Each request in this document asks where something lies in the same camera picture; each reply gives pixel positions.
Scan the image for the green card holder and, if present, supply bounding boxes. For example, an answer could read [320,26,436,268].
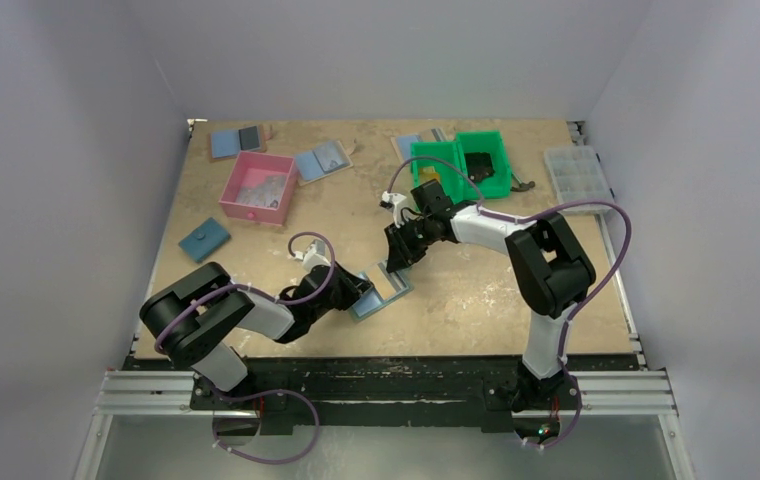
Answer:
[349,261,413,323]

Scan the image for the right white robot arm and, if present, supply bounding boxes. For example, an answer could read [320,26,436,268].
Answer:
[380,180,596,412]

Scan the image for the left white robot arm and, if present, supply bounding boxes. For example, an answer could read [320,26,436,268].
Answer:
[139,262,373,409]

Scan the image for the blue card behind bin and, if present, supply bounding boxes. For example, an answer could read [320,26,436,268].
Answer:
[390,127,448,163]

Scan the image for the cards in pink box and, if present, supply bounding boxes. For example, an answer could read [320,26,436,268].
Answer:
[235,175,287,209]

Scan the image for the dark blue card holder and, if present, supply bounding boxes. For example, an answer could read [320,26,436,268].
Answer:
[178,217,231,264]

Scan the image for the yellow item in bin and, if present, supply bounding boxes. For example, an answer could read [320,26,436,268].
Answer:
[418,166,440,183]

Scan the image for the left green bin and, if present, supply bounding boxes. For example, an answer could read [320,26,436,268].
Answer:
[410,141,466,202]

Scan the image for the green bin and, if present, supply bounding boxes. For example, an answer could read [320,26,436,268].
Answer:
[455,131,512,199]
[410,141,466,202]

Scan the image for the black item in bin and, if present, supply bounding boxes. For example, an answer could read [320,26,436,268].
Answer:
[464,152,495,183]

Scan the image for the right green bin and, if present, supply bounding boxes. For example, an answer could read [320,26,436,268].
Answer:
[455,131,512,199]

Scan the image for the dark tool beside bin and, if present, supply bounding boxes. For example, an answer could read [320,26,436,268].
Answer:
[510,173,536,193]

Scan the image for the pink open box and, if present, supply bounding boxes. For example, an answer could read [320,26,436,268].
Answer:
[218,151,298,226]

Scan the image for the clear compartment organizer box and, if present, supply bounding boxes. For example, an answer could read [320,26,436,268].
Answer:
[544,146,613,215]

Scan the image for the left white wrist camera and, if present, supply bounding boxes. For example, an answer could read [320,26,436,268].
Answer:
[293,240,330,272]

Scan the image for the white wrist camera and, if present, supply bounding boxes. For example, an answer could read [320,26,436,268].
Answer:
[379,191,410,212]
[293,240,330,272]

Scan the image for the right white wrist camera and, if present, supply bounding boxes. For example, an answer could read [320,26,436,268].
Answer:
[379,191,410,212]

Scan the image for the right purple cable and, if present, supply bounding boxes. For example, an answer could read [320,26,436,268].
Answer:
[386,156,633,453]

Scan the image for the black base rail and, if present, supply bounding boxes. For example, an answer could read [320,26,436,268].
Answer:
[96,354,676,437]

